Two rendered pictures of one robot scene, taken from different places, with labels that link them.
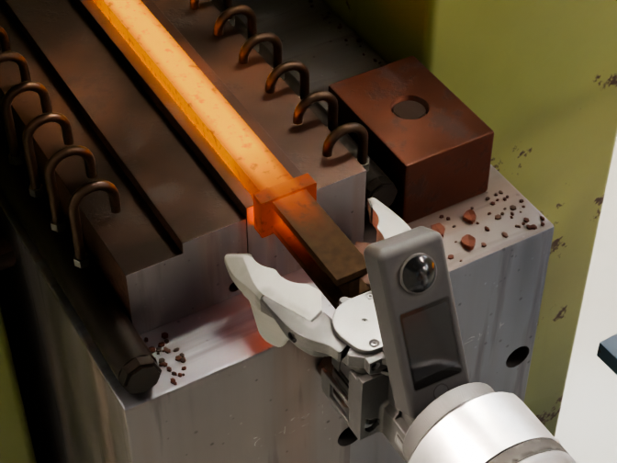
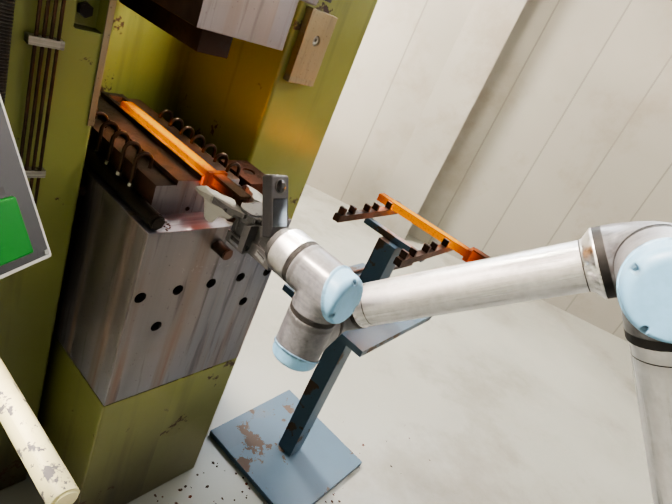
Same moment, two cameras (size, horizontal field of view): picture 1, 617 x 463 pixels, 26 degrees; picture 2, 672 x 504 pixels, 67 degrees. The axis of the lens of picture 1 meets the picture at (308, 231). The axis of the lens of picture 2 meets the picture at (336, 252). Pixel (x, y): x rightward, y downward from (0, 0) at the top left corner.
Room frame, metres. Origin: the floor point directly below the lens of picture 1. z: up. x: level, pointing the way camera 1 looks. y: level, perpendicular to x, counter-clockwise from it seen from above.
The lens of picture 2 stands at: (-0.25, 0.23, 1.40)
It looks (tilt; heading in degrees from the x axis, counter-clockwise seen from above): 25 degrees down; 331
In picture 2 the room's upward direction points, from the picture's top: 24 degrees clockwise
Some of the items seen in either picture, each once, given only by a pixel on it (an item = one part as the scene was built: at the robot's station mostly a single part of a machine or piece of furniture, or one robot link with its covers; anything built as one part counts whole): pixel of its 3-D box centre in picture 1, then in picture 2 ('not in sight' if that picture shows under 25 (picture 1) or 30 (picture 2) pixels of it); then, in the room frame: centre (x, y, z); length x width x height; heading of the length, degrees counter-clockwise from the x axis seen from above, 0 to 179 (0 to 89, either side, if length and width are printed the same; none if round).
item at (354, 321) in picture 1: (408, 381); (262, 233); (0.57, -0.07, 0.97); 0.12 x 0.08 x 0.09; 30
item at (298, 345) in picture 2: not in sight; (306, 332); (0.43, -0.16, 0.86); 0.12 x 0.09 x 0.12; 135
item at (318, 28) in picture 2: not in sight; (310, 48); (0.98, -0.17, 1.27); 0.09 x 0.02 x 0.17; 120
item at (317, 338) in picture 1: (322, 321); (235, 208); (0.60, -0.01, 1.00); 0.09 x 0.05 x 0.02; 58
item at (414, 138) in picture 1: (408, 138); (244, 183); (0.85, -0.08, 0.95); 0.12 x 0.09 x 0.07; 30
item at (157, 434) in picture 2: not in sight; (106, 373); (0.93, 0.10, 0.23); 0.56 x 0.38 x 0.47; 30
